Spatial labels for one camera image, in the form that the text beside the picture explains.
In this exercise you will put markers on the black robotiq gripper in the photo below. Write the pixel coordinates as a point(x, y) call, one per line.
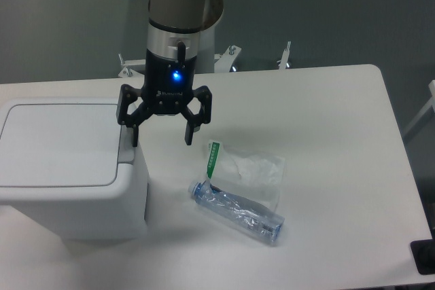
point(167, 90)

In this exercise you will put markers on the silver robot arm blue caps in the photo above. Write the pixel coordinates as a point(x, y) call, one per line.
point(173, 39)

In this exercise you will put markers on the grey trash can push button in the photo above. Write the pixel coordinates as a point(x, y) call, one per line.
point(126, 153)

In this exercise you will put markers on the white plastic trash can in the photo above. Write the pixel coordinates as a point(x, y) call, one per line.
point(59, 167)

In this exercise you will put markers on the clear plastic bag green label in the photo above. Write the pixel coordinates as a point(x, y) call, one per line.
point(254, 175)

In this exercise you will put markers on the crushed clear plastic water bottle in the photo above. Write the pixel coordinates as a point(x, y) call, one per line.
point(249, 216)

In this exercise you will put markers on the black clamp at table corner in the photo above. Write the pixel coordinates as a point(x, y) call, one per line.
point(423, 254)

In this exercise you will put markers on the white metal base frame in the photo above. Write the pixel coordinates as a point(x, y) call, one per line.
point(229, 61)

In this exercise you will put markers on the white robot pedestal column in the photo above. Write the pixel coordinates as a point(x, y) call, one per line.
point(212, 15)

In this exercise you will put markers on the white frame at right edge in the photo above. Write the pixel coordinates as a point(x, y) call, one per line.
point(423, 116)

